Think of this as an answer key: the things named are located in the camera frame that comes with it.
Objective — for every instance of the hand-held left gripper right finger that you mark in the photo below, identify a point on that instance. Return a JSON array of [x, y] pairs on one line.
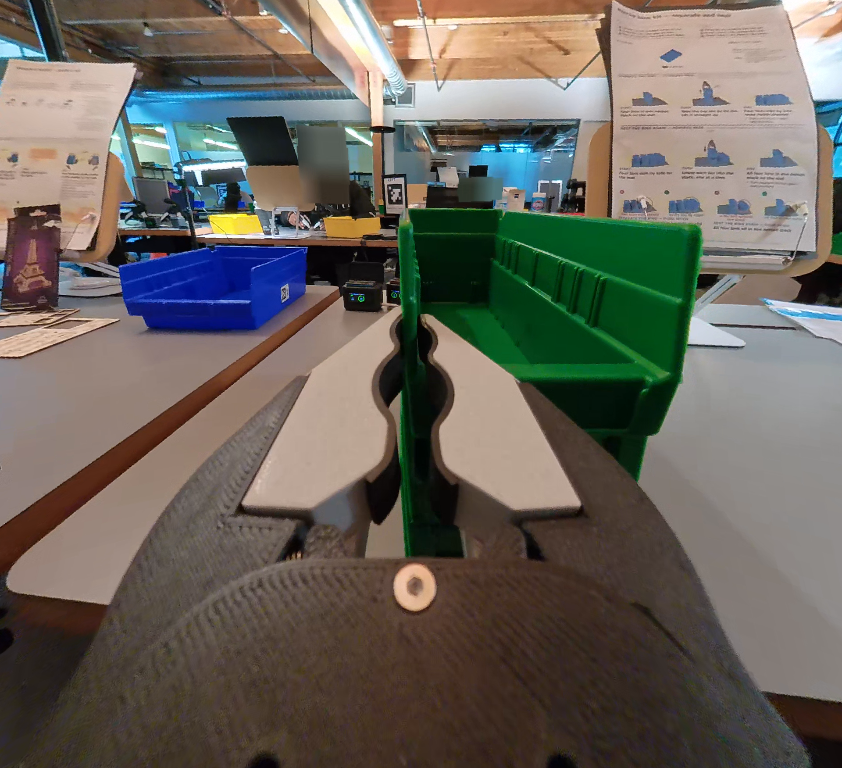
[[500, 445]]

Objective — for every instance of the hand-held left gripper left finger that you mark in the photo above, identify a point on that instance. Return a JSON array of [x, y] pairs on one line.
[[322, 445]]

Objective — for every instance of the grey desk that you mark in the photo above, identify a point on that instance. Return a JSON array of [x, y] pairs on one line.
[[756, 452], [98, 399]]

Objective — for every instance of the black battery charging case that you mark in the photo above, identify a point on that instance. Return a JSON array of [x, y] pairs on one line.
[[362, 294], [393, 293]]

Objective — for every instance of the blue plastic bin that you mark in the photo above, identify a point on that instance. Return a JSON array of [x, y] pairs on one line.
[[217, 294]]

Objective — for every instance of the wide yellow plastic bin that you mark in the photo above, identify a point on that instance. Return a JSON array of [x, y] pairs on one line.
[[235, 225], [352, 227]]

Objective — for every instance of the white wipes canister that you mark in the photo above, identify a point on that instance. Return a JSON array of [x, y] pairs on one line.
[[539, 202]]

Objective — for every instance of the beige stand with black sheet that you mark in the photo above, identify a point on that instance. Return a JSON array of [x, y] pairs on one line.
[[276, 189]]

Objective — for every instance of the black white marker sign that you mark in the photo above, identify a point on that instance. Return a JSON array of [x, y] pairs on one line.
[[395, 194]]

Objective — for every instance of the beige document holder stand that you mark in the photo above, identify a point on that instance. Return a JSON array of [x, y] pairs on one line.
[[108, 202], [598, 176]]

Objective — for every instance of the wooden model part sheet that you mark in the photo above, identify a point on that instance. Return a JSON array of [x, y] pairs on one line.
[[39, 318], [52, 337]]

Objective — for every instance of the interior glass window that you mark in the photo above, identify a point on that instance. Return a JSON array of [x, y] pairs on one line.
[[487, 149]]

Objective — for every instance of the black floor lamp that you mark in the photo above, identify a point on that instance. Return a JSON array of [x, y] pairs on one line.
[[382, 129]]

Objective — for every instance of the white blue printed leaflet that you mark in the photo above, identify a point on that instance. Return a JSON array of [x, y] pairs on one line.
[[809, 317]]

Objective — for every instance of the purple tower model box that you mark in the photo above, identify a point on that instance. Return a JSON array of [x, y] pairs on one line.
[[29, 261]]

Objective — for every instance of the instruction sheet with tan figures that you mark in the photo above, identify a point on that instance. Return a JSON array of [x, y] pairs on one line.
[[59, 136]]

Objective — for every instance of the round silver ventilation duct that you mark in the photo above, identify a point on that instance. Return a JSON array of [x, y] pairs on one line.
[[355, 5]]

